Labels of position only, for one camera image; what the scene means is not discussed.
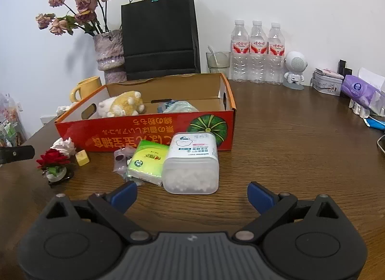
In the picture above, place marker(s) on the clear plastic wrapper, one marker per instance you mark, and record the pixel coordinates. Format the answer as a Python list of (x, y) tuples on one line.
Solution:
[(119, 162)]

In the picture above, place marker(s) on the rack of colourful packets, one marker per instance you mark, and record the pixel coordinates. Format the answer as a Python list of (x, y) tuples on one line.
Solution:
[(10, 120)]

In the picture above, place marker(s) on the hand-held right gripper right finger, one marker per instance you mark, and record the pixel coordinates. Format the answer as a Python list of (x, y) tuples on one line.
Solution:
[(260, 197)]

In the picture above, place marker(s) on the clear cotton swab container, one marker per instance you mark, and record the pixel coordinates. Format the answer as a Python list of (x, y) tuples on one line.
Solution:
[(191, 159)]

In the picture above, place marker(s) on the blue patterned pouch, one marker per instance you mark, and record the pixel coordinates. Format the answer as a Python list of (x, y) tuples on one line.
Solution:
[(162, 106)]

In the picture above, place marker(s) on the green tissue pack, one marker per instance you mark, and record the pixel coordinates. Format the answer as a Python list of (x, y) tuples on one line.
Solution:
[(147, 161)]

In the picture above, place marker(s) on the white card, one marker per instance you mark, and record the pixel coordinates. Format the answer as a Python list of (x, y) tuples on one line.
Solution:
[(48, 119)]

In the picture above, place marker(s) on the white paper sheet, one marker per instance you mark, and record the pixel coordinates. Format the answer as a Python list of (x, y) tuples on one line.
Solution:
[(371, 75)]

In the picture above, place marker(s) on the small yellow cube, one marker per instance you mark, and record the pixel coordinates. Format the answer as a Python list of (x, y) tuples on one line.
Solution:
[(82, 157)]

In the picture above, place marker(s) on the black paper bag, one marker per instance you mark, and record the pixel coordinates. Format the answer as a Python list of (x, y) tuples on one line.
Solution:
[(159, 36)]

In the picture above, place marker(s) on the yellow mug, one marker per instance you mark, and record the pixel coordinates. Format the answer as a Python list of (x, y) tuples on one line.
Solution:
[(88, 87)]

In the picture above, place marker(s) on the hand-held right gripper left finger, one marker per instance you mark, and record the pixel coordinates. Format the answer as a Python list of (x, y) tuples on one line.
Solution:
[(124, 196)]

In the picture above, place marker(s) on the yellow white plush toy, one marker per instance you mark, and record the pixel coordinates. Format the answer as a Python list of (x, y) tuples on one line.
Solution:
[(123, 104)]

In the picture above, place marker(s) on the red label water bottle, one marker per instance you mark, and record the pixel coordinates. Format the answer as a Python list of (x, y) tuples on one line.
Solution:
[(239, 54), (258, 54), (276, 56)]

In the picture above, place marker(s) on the small white bottles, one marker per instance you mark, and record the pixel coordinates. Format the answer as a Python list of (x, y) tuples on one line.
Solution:
[(359, 108)]

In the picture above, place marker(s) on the clear glass cup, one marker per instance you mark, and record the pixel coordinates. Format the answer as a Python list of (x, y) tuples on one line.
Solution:
[(218, 62)]

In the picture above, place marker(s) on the grey edged device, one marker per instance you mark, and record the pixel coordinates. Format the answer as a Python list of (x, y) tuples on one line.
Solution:
[(382, 146)]

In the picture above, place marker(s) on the blue white tube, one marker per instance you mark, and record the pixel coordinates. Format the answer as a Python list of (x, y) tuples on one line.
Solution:
[(374, 123)]

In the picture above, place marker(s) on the grey tin box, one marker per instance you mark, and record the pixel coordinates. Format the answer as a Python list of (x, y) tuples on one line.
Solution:
[(326, 86)]

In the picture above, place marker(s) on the purple tissue pack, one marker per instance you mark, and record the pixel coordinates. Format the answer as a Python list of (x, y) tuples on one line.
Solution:
[(359, 89)]

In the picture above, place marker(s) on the black rectangular object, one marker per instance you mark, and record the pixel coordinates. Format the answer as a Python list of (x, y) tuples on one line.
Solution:
[(344, 66)]

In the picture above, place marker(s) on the white spoon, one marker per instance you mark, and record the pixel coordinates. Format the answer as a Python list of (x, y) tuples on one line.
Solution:
[(212, 53)]

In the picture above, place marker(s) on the orange cardboard box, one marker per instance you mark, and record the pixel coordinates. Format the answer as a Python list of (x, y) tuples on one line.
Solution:
[(162, 129)]

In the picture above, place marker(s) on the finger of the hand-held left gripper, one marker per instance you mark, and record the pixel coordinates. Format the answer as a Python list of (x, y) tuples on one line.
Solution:
[(16, 153)]

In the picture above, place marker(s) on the white robot speaker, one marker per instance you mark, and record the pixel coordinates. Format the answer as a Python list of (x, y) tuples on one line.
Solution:
[(295, 66)]

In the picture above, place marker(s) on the mottled pink ceramic vase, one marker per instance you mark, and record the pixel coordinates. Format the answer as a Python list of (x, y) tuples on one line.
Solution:
[(109, 51)]

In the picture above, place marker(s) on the red rose ornament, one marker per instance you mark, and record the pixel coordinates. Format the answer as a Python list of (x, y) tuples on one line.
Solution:
[(54, 159)]

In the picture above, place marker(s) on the pink white small device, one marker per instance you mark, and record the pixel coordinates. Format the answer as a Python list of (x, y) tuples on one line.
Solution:
[(329, 74)]

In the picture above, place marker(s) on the dried pink rose bouquet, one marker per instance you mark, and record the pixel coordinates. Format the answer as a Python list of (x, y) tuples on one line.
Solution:
[(84, 5)]

